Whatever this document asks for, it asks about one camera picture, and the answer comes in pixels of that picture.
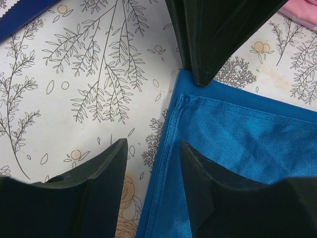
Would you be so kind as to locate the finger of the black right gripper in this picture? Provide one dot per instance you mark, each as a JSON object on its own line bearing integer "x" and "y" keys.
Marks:
{"x": 217, "y": 28}
{"x": 177, "y": 14}

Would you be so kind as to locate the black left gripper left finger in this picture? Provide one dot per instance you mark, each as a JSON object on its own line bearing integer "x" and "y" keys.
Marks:
{"x": 80, "y": 203}

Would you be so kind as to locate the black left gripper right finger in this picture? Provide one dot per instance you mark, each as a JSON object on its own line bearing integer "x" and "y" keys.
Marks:
{"x": 223, "y": 204}

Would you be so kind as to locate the blue satin napkin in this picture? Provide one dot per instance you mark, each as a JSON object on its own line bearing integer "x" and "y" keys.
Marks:
{"x": 253, "y": 136}

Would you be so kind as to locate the pink floral placemat cloth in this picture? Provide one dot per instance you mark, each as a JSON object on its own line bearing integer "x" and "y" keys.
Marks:
{"x": 303, "y": 12}

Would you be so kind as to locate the floral tablecloth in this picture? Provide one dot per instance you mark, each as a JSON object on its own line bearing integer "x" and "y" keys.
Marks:
{"x": 86, "y": 73}

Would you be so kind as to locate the purple knife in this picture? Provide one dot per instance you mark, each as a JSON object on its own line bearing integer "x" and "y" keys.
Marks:
{"x": 22, "y": 13}

